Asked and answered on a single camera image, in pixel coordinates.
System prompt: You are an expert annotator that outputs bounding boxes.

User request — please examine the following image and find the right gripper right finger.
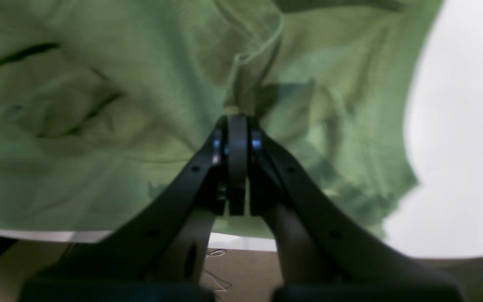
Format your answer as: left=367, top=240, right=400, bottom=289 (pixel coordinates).
left=228, top=115, right=466, bottom=302

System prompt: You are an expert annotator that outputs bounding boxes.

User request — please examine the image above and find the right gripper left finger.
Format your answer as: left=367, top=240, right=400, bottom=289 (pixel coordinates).
left=19, top=116, right=230, bottom=302

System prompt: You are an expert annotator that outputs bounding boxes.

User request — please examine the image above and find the olive green t-shirt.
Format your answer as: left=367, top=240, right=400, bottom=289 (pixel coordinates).
left=0, top=0, right=442, bottom=238

